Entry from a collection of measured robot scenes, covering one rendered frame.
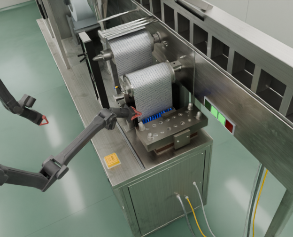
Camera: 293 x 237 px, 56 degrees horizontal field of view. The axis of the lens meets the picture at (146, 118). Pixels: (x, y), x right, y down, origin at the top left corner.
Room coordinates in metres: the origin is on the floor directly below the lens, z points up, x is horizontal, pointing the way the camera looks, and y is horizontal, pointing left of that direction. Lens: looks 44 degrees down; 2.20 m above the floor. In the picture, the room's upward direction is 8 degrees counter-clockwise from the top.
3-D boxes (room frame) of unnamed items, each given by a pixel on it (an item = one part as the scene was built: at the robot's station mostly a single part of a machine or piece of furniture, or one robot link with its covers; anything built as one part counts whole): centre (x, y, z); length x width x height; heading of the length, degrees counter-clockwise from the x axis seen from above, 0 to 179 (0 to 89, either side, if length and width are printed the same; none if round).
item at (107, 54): (1.47, 0.18, 1.33); 0.06 x 0.06 x 0.06; 20
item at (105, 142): (2.14, 0.36, 0.88); 2.52 x 0.66 x 0.04; 20
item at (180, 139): (1.05, -0.19, 0.96); 0.10 x 0.03 x 0.11; 110
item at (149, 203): (2.14, 0.35, 0.43); 2.52 x 0.64 x 0.86; 20
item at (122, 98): (1.26, 0.12, 1.05); 0.06 x 0.05 x 0.31; 110
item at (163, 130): (1.13, -0.14, 1.00); 0.40 x 0.16 x 0.06; 110
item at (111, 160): (1.01, 0.24, 0.91); 0.07 x 0.07 x 0.02; 20
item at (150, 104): (1.23, -0.06, 1.11); 0.23 x 0.01 x 0.18; 110
